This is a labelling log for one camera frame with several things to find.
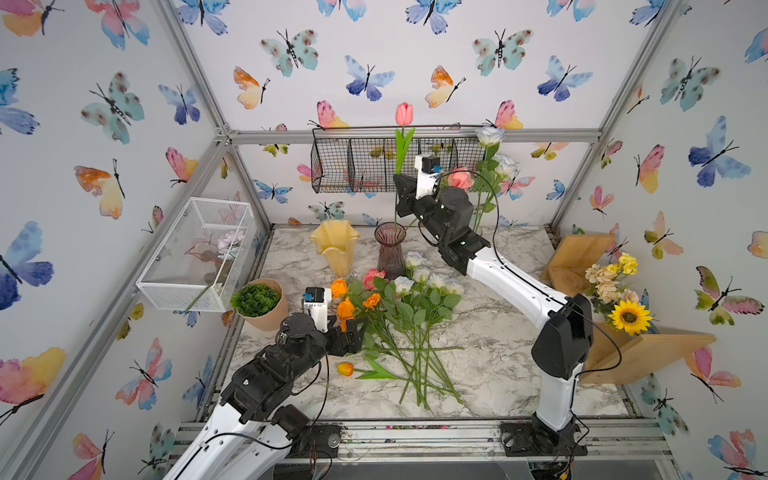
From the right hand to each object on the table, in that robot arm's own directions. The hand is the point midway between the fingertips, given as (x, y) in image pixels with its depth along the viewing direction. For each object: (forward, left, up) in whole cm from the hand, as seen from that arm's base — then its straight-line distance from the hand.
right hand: (394, 173), depth 71 cm
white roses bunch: (-4, -10, -43) cm, 44 cm away
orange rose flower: (-7, +18, -40) cm, 44 cm away
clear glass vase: (+24, -29, -37) cm, 53 cm away
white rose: (+12, -26, -11) cm, 31 cm away
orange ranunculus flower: (-16, +14, -40) cm, 45 cm away
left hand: (-28, +8, -21) cm, 35 cm away
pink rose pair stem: (-5, +6, -39) cm, 39 cm away
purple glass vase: (+5, +2, -28) cm, 28 cm away
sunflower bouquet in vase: (-17, -56, -23) cm, 63 cm away
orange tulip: (-33, +3, -42) cm, 53 cm away
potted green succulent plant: (-18, +37, -32) cm, 52 cm away
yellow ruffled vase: (+2, +18, -26) cm, 32 cm away
